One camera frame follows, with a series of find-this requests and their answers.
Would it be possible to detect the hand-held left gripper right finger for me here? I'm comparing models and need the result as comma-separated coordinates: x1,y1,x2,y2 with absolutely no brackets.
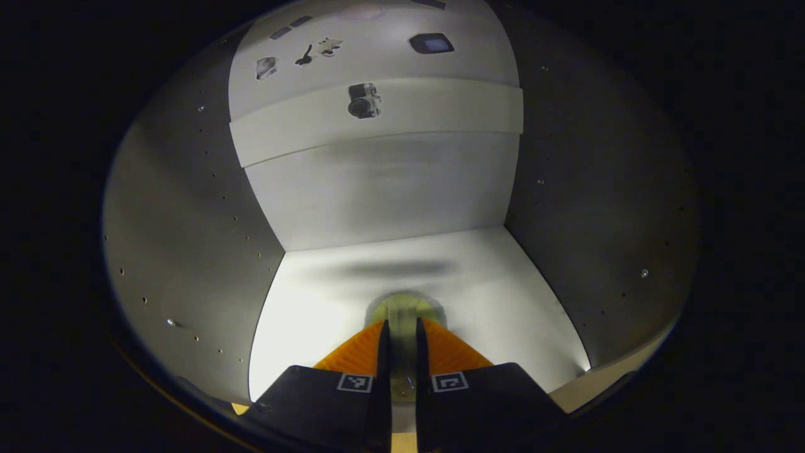
415,316,567,453

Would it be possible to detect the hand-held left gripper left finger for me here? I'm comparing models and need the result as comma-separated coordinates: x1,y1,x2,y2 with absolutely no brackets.
242,320,393,453

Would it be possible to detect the olive green bottle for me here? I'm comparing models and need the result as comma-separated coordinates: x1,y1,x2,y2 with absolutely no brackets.
366,291,447,403

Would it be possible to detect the dark grey cabinet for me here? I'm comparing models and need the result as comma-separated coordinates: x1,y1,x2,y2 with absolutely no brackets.
103,0,702,419

